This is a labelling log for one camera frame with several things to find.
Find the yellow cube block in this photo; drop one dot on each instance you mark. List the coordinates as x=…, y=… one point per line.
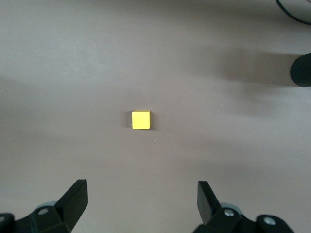
x=141, y=120

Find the black cylindrical pole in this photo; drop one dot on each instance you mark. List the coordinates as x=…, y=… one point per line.
x=301, y=70

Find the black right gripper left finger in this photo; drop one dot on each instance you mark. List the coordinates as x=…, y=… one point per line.
x=65, y=208

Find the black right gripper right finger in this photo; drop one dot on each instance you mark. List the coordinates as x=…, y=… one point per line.
x=209, y=208

